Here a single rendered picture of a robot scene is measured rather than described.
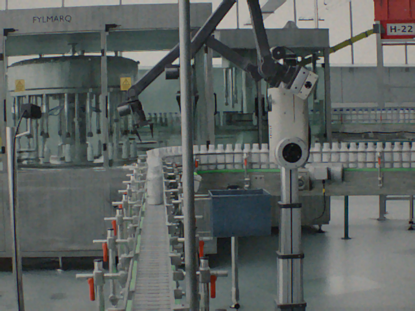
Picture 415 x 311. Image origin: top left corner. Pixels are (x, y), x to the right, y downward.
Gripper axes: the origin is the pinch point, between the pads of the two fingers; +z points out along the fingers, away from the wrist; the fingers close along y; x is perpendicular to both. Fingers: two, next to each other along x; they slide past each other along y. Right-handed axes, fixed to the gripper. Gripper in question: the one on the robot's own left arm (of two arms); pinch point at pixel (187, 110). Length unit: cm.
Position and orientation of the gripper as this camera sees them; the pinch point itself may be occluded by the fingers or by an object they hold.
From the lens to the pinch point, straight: 388.7
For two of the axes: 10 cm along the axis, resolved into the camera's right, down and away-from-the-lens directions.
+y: 10.0, -0.3, 0.5
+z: 0.3, 10.0, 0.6
